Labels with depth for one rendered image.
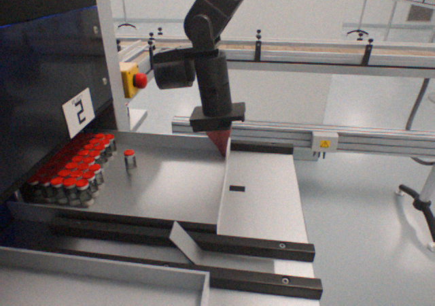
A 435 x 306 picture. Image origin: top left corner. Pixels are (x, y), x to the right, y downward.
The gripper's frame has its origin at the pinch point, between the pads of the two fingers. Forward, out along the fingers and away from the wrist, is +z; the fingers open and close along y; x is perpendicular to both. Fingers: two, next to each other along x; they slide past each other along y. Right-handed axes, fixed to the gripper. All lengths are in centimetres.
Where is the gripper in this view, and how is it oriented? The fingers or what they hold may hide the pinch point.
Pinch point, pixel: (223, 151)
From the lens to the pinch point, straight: 60.6
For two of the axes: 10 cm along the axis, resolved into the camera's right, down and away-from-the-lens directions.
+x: -1.4, 4.9, -8.6
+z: 1.5, 8.7, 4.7
